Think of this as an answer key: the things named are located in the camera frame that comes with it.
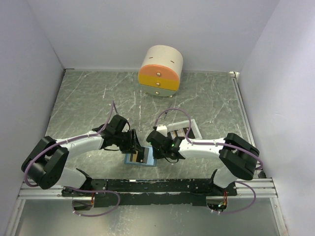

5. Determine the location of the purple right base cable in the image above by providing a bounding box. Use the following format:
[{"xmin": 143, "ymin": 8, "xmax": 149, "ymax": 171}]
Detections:
[{"xmin": 211, "ymin": 181, "xmax": 258, "ymax": 215}]

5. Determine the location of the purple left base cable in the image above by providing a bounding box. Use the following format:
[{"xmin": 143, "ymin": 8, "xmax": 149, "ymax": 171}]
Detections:
[{"xmin": 63, "ymin": 186, "xmax": 121, "ymax": 217}]

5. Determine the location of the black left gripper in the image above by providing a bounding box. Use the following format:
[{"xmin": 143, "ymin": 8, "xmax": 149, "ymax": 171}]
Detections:
[{"xmin": 114, "ymin": 128, "xmax": 144, "ymax": 154}]

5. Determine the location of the gold magnetic stripe card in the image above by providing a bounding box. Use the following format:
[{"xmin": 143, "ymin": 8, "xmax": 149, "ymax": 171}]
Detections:
[{"xmin": 127, "ymin": 153, "xmax": 138, "ymax": 163}]

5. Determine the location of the round three-drawer mini cabinet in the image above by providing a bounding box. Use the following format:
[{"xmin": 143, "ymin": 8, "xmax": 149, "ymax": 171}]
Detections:
[{"xmin": 138, "ymin": 45, "xmax": 183, "ymax": 97}]

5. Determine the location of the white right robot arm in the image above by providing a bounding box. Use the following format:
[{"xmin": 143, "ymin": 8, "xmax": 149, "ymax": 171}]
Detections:
[{"xmin": 146, "ymin": 130, "xmax": 260, "ymax": 196}]

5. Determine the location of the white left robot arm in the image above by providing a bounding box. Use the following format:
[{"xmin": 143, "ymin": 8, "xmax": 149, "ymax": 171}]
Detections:
[{"xmin": 21, "ymin": 115, "xmax": 145, "ymax": 196}]

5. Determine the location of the blue card holder wallet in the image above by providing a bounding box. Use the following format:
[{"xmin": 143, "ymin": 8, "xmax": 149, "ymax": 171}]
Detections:
[{"xmin": 124, "ymin": 147, "xmax": 156, "ymax": 167}]

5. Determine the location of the white card tray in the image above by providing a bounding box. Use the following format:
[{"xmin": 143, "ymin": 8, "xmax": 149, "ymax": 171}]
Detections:
[{"xmin": 167, "ymin": 119, "xmax": 202, "ymax": 140}]

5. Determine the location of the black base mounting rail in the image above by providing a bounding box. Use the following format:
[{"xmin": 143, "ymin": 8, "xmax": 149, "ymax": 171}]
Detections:
[{"xmin": 61, "ymin": 178, "xmax": 241, "ymax": 208}]

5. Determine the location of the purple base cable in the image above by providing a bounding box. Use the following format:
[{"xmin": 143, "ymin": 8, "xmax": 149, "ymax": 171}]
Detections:
[
  {"xmin": 63, "ymin": 186, "xmax": 121, "ymax": 217},
  {"xmin": 211, "ymin": 181, "xmax": 258, "ymax": 215}
]

